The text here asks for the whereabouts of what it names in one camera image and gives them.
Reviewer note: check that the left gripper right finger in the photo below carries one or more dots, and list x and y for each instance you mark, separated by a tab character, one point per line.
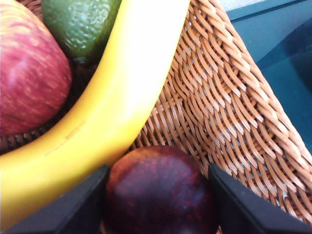
243	214

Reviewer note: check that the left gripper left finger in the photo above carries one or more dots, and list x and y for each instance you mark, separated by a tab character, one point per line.
73	214

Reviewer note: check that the dark red plum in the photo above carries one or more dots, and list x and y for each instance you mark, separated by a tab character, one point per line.
158	195

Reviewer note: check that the brown wicker basket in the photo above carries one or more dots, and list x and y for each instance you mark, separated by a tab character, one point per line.
219	97

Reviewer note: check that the yellow banana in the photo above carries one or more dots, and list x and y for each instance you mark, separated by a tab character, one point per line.
109	97

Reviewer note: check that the red apple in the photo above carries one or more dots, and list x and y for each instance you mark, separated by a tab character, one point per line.
29	80

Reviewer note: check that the black rectangular tray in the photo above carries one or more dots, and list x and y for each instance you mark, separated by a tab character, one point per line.
280	48

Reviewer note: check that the green avocado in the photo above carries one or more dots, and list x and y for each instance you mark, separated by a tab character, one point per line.
80	26

